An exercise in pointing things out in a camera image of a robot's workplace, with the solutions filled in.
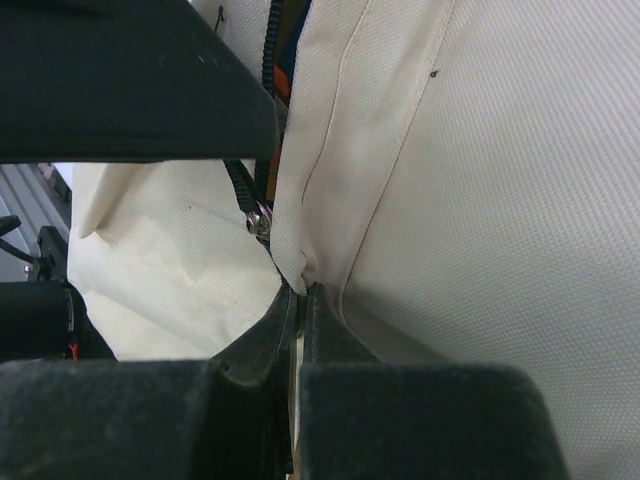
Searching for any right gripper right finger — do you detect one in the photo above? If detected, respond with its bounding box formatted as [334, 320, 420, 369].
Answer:
[299, 284, 569, 479]

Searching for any beige student backpack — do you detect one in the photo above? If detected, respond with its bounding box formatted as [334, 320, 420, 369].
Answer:
[68, 1, 639, 479]

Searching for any aluminium rail frame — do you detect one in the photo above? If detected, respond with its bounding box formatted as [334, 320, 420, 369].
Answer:
[1, 163, 71, 282]

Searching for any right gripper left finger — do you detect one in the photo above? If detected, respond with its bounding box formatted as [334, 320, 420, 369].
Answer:
[1, 283, 296, 479]

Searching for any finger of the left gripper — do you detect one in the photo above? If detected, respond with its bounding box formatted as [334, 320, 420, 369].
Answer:
[1, 1, 278, 163]

